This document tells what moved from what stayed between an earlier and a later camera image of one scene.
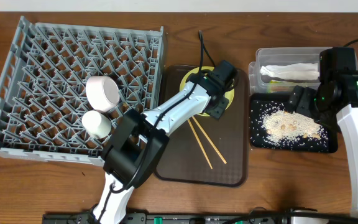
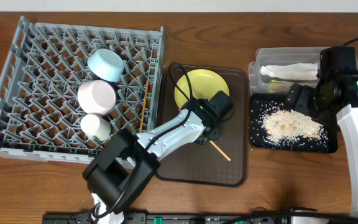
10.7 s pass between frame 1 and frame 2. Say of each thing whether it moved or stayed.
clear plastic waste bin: stayed
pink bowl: moved
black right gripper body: stayed
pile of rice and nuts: stayed
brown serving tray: stayed
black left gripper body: moved
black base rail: stayed
